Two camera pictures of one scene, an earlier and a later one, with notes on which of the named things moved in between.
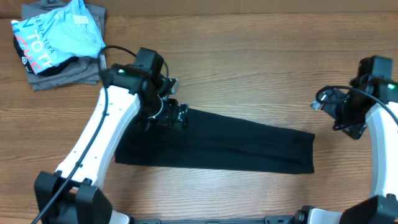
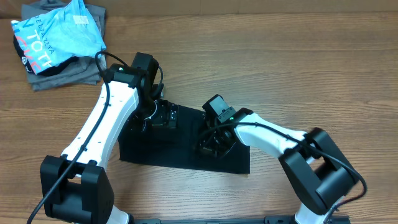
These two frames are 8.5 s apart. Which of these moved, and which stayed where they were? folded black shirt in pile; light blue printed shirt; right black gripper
Moved: right black gripper
Stayed: folded black shirt in pile; light blue printed shirt
